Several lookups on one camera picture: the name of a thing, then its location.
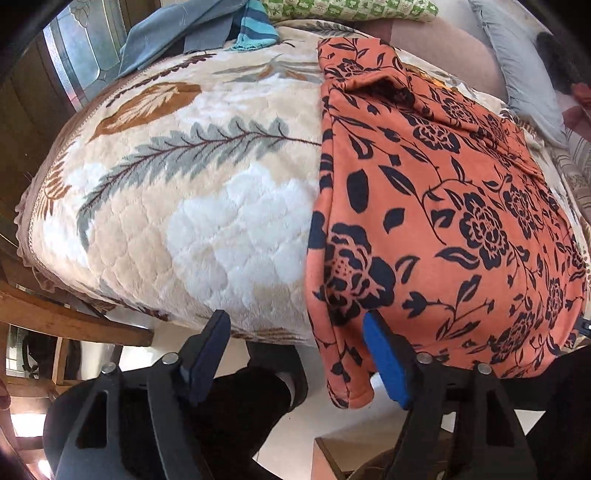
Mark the grey pillow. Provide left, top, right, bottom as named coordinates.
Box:
left=467, top=0, right=568, bottom=148

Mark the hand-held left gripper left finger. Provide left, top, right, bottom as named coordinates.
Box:
left=44, top=309, right=232, bottom=480

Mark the grey blue cloth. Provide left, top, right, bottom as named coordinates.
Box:
left=184, top=18, right=234, bottom=52

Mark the striped floral bedsheet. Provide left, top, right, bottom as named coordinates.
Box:
left=549, top=129, right=591, bottom=222

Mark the brown wooden box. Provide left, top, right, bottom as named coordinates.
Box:
left=311, top=436, right=398, bottom=480

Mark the dark furry garment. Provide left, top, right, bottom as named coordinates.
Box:
left=536, top=32, right=578, bottom=93

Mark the person's left leg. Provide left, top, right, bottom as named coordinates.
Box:
left=185, top=342, right=310, bottom=480

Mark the teal striped cloth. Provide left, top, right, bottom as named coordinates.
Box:
left=225, top=0, right=280, bottom=51

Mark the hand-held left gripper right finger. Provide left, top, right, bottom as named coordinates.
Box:
left=362, top=310, right=539, bottom=480

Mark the orange floral garment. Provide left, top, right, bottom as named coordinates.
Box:
left=305, top=36, right=589, bottom=411

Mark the green checkered pillow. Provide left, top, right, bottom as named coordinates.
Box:
left=261, top=0, right=439, bottom=23

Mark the stained glass window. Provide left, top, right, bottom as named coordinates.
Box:
left=44, top=0, right=134, bottom=112

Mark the pink bed headboard cushion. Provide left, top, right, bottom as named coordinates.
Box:
left=365, top=18, right=509, bottom=102

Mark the wooden chair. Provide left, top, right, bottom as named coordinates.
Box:
left=0, top=258, right=155, bottom=402

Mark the leaf print fleece blanket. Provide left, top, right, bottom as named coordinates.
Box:
left=16, top=21, right=573, bottom=344

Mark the light blue cloth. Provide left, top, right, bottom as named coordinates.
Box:
left=117, top=0, right=252, bottom=79

